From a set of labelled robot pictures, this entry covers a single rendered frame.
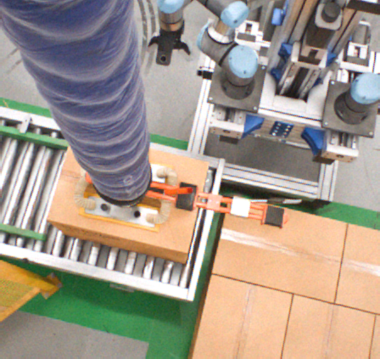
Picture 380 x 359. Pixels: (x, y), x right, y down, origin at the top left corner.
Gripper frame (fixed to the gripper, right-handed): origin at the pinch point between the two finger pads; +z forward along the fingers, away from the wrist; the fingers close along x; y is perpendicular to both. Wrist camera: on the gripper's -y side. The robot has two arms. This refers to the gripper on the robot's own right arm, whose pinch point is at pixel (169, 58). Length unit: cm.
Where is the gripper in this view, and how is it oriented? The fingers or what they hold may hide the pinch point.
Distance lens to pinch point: 190.4
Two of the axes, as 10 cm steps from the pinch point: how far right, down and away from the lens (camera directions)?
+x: -9.8, -2.1, 0.3
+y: 2.1, -9.4, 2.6
